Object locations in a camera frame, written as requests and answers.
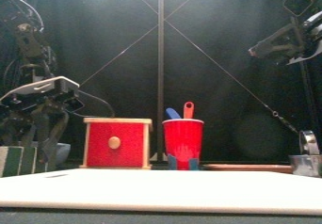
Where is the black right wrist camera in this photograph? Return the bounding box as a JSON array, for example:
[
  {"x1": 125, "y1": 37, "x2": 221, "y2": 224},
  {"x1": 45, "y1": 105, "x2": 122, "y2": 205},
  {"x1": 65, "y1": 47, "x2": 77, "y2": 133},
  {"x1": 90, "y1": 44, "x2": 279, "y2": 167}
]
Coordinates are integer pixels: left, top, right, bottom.
[{"x1": 281, "y1": 0, "x2": 322, "y2": 18}]

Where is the red wooden drawer box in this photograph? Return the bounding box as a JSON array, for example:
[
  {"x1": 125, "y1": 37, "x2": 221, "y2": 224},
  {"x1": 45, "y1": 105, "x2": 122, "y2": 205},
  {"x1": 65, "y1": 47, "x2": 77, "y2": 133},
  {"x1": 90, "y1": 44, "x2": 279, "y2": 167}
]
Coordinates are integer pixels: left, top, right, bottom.
[{"x1": 78, "y1": 117, "x2": 153, "y2": 170}]

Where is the thin diagonal brace wire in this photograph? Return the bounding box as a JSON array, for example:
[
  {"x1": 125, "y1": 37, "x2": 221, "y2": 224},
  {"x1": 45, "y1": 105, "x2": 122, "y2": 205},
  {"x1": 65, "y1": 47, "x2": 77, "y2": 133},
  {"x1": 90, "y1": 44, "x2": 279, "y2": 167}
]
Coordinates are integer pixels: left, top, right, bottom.
[
  {"x1": 78, "y1": 0, "x2": 210, "y2": 87},
  {"x1": 121, "y1": 0, "x2": 299, "y2": 134}
]

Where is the vertical metal frame post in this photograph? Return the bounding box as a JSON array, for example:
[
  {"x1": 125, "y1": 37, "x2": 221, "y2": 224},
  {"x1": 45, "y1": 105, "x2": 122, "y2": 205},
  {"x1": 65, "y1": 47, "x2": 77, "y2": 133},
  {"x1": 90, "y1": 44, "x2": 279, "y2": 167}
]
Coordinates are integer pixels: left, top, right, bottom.
[{"x1": 149, "y1": 0, "x2": 166, "y2": 164}]

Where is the flat wooden board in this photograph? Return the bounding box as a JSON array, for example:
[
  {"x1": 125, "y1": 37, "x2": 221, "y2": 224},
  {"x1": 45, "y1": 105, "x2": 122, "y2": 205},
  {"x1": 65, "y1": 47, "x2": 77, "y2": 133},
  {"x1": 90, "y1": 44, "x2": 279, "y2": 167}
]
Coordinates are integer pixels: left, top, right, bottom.
[{"x1": 202, "y1": 163, "x2": 293, "y2": 174}]

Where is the white cutting board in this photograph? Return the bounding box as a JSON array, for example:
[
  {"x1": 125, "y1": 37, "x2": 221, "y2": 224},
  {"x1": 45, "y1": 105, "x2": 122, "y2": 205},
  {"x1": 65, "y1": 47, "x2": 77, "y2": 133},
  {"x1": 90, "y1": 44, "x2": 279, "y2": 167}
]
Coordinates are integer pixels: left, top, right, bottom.
[{"x1": 0, "y1": 168, "x2": 322, "y2": 216}]

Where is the orange utensil handle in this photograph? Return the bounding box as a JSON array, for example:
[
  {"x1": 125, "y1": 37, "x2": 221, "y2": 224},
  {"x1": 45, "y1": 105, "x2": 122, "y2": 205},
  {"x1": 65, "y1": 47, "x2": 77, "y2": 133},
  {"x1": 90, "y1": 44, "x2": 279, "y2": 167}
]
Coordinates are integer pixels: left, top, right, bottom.
[{"x1": 182, "y1": 101, "x2": 196, "y2": 120}]

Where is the black cable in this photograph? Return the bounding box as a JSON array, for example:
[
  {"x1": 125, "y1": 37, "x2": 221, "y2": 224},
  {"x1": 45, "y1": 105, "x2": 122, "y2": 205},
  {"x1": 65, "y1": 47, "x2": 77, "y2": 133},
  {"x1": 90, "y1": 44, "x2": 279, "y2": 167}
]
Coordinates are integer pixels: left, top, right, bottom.
[{"x1": 74, "y1": 89, "x2": 117, "y2": 119}]

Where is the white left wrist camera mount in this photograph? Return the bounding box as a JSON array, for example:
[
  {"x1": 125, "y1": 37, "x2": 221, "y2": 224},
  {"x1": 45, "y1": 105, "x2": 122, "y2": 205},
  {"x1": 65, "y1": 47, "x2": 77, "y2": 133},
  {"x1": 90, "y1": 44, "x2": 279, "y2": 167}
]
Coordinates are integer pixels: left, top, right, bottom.
[{"x1": 0, "y1": 75, "x2": 80, "y2": 103}]

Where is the blue utensil handle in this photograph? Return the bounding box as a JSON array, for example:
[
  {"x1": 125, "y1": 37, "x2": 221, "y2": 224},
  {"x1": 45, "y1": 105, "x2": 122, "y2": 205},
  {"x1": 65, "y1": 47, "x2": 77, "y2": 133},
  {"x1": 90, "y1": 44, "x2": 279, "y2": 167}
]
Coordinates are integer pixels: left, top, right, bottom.
[{"x1": 164, "y1": 107, "x2": 182, "y2": 120}]

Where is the red plastic cup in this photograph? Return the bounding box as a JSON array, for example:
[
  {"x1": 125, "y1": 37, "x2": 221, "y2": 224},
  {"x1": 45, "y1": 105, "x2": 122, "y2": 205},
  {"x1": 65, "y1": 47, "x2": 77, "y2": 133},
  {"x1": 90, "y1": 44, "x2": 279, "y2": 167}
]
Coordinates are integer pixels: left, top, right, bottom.
[{"x1": 160, "y1": 118, "x2": 204, "y2": 171}]

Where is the green white striped sushi roll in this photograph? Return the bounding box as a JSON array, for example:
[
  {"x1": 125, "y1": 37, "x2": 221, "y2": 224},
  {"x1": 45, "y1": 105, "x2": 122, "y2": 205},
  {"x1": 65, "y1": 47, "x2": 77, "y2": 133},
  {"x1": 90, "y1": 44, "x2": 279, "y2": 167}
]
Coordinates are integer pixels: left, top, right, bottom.
[{"x1": 0, "y1": 145, "x2": 47, "y2": 178}]

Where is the metal measuring cup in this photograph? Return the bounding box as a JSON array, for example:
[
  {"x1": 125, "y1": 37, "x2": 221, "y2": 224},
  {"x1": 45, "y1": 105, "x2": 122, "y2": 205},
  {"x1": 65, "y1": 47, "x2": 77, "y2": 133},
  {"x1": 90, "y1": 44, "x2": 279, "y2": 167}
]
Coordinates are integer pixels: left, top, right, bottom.
[{"x1": 288, "y1": 129, "x2": 322, "y2": 178}]

